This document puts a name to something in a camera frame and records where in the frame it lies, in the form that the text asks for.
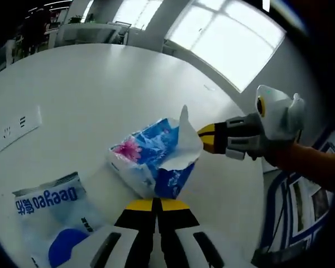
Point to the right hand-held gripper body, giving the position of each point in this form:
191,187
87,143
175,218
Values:
279,117

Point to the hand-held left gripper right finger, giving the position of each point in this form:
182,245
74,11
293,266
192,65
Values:
178,223

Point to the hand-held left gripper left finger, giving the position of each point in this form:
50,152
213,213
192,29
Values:
136,223

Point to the blue tissue pack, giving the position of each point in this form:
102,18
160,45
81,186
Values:
156,139

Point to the clear packet with blue pad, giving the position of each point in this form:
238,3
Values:
44,212

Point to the large bright window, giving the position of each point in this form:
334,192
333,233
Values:
226,42

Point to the white table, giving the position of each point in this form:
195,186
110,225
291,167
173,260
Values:
100,83

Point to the small bright window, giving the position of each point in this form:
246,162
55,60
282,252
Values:
136,14

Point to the white table socket panel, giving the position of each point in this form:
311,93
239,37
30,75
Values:
11,131

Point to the green potted plant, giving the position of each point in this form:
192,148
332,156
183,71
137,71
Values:
76,19

